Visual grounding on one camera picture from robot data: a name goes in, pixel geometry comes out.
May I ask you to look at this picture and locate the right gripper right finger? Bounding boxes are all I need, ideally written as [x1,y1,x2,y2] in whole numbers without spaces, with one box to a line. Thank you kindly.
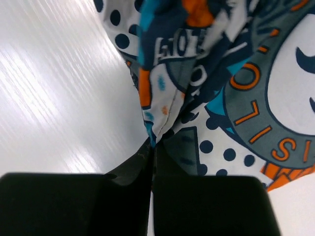
[153,144,197,236]

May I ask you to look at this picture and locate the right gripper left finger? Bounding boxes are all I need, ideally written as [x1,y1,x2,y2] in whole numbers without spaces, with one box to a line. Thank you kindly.
[98,137,152,236]

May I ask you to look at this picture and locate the colourful patterned shorts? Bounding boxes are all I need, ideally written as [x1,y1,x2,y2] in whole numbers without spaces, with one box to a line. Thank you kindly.
[94,0,315,191]

